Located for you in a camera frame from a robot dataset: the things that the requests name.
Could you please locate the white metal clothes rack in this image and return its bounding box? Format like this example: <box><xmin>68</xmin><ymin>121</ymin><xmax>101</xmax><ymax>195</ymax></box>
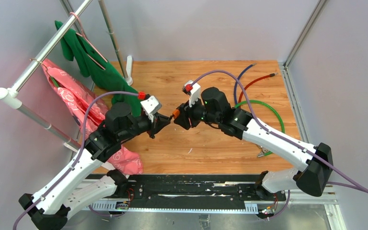
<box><xmin>0</xmin><ymin>0</ymin><xmax>133</xmax><ymax>152</ymax></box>

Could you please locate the pink patterned garment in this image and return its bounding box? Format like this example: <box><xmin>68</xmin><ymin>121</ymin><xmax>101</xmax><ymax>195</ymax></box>
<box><xmin>41</xmin><ymin>59</ymin><xmax>143</xmax><ymax>175</ymax></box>

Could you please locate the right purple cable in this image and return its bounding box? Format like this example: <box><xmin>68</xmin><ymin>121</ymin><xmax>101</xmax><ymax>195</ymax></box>
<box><xmin>185</xmin><ymin>70</ymin><xmax>368</xmax><ymax>197</ymax></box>

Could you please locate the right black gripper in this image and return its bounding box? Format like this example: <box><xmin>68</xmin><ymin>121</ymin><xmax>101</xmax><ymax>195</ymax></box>
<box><xmin>174</xmin><ymin>94</ymin><xmax>221</xmax><ymax>130</ymax></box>

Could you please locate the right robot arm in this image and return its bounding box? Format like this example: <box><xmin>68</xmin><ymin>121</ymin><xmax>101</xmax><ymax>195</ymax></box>
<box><xmin>172</xmin><ymin>87</ymin><xmax>333</xmax><ymax>200</ymax></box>

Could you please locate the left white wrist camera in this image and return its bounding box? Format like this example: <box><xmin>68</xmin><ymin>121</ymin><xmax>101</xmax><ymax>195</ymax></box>
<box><xmin>140</xmin><ymin>95</ymin><xmax>162</xmax><ymax>115</ymax></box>

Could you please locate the orange black padlock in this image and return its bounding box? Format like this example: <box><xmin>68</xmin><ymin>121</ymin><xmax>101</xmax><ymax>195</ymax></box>
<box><xmin>171</xmin><ymin>109</ymin><xmax>180</xmax><ymax>119</ymax></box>

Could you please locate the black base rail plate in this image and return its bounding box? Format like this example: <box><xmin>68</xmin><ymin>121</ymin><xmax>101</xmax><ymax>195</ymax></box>
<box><xmin>93</xmin><ymin>174</ymin><xmax>287</xmax><ymax>214</ymax></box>

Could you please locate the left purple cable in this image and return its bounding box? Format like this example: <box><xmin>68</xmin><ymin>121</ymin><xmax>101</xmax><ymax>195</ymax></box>
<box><xmin>12</xmin><ymin>91</ymin><xmax>147</xmax><ymax>230</ymax></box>

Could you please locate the blue cable lock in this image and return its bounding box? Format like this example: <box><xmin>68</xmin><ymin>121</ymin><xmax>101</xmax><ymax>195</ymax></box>
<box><xmin>233</xmin><ymin>63</ymin><xmax>257</xmax><ymax>105</ymax></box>

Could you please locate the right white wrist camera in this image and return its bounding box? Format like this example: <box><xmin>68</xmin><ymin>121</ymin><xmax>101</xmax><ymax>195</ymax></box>
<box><xmin>183</xmin><ymin>80</ymin><xmax>201</xmax><ymax>107</ymax></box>

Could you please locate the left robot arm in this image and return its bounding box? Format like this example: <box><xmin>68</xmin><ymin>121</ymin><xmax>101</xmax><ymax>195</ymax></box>
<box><xmin>19</xmin><ymin>100</ymin><xmax>172</xmax><ymax>230</ymax></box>

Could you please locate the green cable lock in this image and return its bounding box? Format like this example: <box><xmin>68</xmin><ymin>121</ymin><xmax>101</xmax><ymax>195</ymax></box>
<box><xmin>234</xmin><ymin>99</ymin><xmax>286</xmax><ymax>158</ymax></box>

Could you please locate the red cable lock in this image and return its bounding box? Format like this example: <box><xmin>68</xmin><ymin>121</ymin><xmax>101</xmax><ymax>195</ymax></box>
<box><xmin>238</xmin><ymin>72</ymin><xmax>278</xmax><ymax>103</ymax></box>

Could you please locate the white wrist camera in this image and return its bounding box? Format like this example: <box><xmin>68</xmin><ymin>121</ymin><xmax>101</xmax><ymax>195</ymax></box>
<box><xmin>140</xmin><ymin>95</ymin><xmax>162</xmax><ymax>115</ymax></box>
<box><xmin>183</xmin><ymin>80</ymin><xmax>201</xmax><ymax>107</ymax></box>

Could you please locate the green cloth garment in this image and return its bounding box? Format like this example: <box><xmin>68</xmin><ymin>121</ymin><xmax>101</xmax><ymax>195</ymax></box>
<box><xmin>54</xmin><ymin>20</ymin><xmax>143</xmax><ymax>117</ymax></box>

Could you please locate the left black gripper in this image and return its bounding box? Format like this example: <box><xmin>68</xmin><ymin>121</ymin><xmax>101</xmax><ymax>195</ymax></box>
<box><xmin>118</xmin><ymin>112</ymin><xmax>171</xmax><ymax>141</ymax></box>

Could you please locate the purple cable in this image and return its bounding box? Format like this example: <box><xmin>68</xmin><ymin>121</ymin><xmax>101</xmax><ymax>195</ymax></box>
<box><xmin>12</xmin><ymin>91</ymin><xmax>147</xmax><ymax>230</ymax></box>
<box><xmin>185</xmin><ymin>70</ymin><xmax>368</xmax><ymax>197</ymax></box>

